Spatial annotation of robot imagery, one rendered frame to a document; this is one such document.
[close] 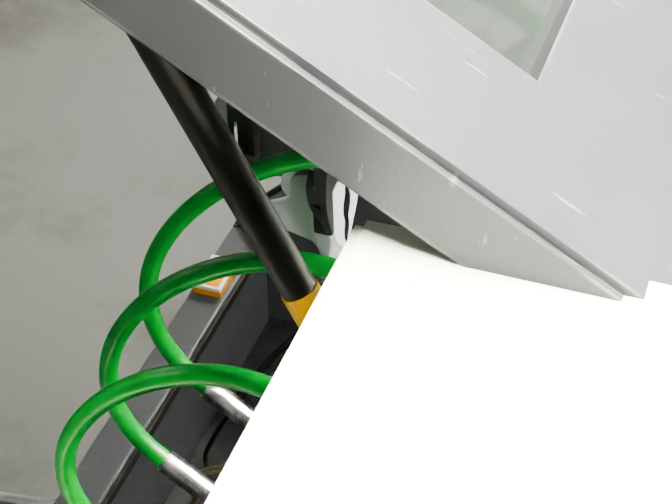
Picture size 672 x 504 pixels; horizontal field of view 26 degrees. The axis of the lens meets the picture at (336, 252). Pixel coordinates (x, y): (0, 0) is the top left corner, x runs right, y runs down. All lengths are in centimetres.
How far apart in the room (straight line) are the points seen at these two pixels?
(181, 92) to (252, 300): 94
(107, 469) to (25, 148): 211
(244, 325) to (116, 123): 191
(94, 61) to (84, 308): 91
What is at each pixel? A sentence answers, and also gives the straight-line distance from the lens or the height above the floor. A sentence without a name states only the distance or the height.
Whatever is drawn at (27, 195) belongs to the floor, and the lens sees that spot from 323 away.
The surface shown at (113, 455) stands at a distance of 134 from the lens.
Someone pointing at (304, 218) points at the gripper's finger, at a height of 126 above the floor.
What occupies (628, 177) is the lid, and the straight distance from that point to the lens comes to 62.
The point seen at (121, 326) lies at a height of 126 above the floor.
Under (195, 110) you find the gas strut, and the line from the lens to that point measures 64.
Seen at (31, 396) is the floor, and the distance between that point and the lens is 276.
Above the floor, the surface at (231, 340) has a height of 89.
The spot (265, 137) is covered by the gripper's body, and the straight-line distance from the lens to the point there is 103.
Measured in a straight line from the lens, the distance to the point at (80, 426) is 96.
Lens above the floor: 193
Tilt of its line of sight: 40 degrees down
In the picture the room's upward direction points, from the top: straight up
